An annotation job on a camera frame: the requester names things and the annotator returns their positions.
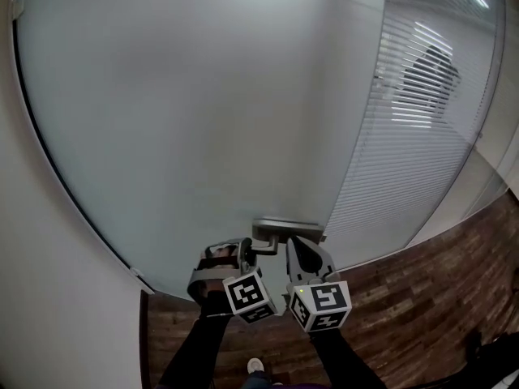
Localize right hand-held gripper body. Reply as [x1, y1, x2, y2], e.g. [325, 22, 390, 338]
[285, 271, 353, 334]

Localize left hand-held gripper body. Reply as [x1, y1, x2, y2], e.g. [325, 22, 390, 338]
[187, 236, 280, 325]

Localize silver door lever handle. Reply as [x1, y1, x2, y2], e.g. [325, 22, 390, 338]
[250, 216, 328, 258]

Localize frosted glass door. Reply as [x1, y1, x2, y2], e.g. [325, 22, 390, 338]
[11, 0, 341, 303]

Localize person's right forearm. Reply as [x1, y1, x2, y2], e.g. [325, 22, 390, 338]
[310, 326, 388, 389]

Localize person's left forearm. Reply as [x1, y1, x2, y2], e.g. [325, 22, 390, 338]
[156, 292, 233, 389]

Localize person's left hand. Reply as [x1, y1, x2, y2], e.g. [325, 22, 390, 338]
[198, 245, 240, 280]

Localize person's left leg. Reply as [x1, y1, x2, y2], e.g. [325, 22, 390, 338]
[244, 371, 272, 389]

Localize person's purple garment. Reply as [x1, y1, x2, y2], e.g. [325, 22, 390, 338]
[156, 381, 325, 389]

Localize glass partition panel with blinds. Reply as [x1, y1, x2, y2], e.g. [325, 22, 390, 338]
[326, 0, 508, 271]
[409, 14, 519, 246]

